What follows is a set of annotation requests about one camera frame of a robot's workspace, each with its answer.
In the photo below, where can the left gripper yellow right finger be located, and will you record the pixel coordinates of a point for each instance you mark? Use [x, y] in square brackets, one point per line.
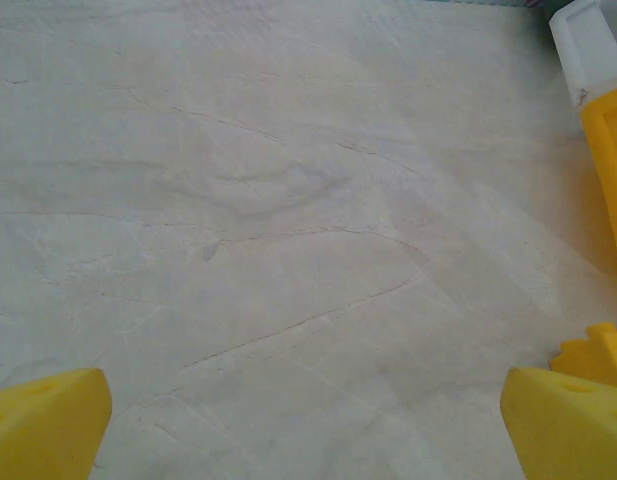
[568, 435]

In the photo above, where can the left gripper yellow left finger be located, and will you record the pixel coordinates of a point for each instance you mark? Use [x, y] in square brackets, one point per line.
[43, 430]

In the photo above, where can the yellow lego brick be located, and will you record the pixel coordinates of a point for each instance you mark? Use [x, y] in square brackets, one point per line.
[598, 356]

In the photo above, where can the yellow plastic container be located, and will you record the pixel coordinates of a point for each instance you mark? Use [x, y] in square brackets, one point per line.
[608, 160]

